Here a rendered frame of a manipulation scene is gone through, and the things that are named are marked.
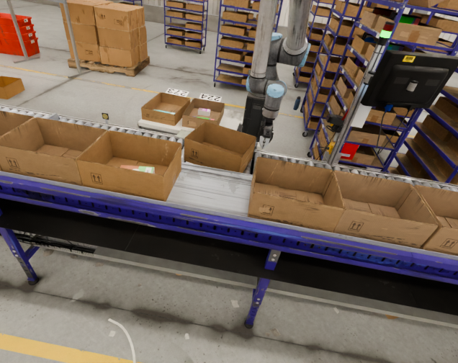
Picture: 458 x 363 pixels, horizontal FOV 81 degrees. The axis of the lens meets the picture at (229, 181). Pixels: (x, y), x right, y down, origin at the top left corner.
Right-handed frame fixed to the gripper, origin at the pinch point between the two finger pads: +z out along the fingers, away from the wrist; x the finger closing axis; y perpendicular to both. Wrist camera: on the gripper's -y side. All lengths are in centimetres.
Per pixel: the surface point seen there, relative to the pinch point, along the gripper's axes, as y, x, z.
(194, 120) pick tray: 46, 52, 12
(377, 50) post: 26, -53, -58
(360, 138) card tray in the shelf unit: 72, -87, 17
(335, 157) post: 26, -55, 13
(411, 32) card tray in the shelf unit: 72, -88, -65
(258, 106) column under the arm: 45.7, 5.6, -7.4
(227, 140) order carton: 22.1, 23.6, 12.0
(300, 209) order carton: -59, -16, -6
